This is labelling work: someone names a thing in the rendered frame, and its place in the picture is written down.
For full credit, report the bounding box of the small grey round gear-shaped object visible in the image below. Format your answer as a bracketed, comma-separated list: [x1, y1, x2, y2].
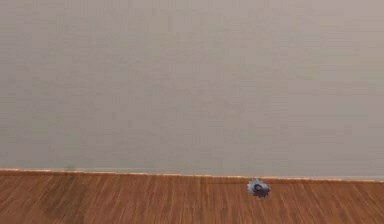
[246, 178, 271, 199]

